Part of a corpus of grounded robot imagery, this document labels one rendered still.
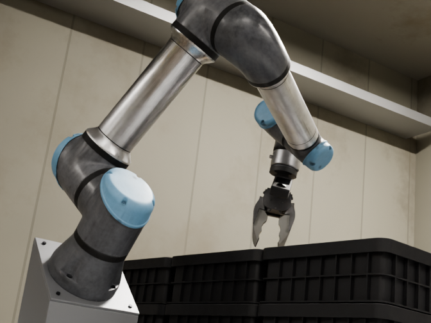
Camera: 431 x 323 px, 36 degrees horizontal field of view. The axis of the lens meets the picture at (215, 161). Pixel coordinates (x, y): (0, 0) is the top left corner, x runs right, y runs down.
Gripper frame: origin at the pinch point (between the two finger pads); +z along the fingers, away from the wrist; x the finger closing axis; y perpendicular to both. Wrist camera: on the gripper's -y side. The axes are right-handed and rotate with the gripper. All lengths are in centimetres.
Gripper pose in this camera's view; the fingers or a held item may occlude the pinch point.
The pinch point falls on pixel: (267, 243)
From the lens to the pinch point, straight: 166.3
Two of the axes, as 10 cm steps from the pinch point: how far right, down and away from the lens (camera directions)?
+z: -2.3, 9.3, -2.9
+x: -9.7, -2.0, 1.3
